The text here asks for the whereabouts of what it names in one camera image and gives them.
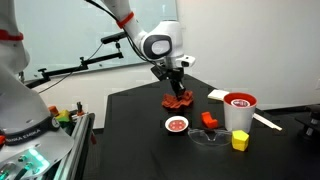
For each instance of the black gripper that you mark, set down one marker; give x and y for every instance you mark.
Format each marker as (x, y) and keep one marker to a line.
(165, 71)

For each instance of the orange cloth towel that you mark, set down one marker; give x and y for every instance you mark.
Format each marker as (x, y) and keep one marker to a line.
(176, 101)

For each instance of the cream plastic piece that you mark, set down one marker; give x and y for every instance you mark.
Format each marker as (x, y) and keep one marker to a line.
(217, 94)

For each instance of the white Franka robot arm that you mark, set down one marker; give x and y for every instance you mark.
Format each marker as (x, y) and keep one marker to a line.
(20, 110)

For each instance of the small white red-patterned plate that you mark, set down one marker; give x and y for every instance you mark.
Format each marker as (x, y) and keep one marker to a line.
(176, 124)

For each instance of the orange arch-shaped block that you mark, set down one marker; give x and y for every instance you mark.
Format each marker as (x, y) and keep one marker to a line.
(208, 120)

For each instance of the clear safety glasses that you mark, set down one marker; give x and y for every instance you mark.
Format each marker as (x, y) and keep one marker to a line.
(209, 136)

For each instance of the round pink-labelled pod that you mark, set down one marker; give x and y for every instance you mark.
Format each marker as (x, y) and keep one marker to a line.
(240, 103)

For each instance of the white mug red interior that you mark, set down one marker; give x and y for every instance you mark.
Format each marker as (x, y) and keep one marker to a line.
(238, 116)

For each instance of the yellow polygonal block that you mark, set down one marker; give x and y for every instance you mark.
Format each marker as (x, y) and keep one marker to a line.
(240, 140)

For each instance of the flat wooden stick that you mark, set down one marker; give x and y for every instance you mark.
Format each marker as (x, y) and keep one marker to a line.
(266, 121)

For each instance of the small black clamp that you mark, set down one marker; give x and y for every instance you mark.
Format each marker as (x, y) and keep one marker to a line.
(79, 108)

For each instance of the yellow-green block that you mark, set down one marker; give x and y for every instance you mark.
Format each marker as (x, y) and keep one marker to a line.
(63, 116)

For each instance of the small orange block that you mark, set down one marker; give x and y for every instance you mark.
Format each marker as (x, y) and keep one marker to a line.
(53, 110)

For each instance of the glass whiteboard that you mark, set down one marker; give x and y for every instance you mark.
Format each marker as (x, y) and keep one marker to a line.
(66, 26)

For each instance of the black stand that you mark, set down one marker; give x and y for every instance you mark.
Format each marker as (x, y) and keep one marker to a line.
(310, 121)

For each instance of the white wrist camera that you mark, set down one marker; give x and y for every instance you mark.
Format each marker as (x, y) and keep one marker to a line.
(186, 61)

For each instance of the black external camera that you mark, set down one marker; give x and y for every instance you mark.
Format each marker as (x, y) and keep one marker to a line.
(111, 38)

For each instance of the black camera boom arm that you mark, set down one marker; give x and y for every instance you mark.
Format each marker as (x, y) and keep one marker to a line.
(66, 70)

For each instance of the aluminium frame rail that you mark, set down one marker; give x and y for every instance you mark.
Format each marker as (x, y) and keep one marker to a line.
(75, 146)

